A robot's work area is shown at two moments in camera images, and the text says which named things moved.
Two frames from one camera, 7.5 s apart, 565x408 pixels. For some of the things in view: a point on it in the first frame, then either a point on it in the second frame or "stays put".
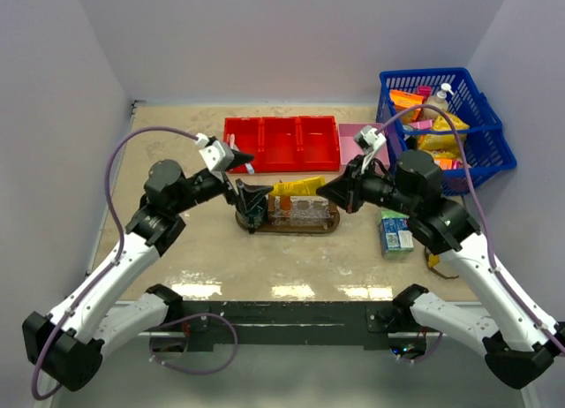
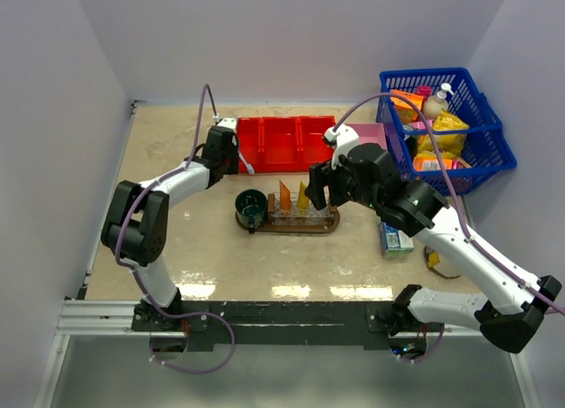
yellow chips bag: [445, 145] stays put
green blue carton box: [396, 238] stays put
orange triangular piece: [285, 202] stays put
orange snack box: [402, 100] stays put
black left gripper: [249, 194] to [233, 168]
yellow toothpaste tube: [308, 187] to [303, 200]
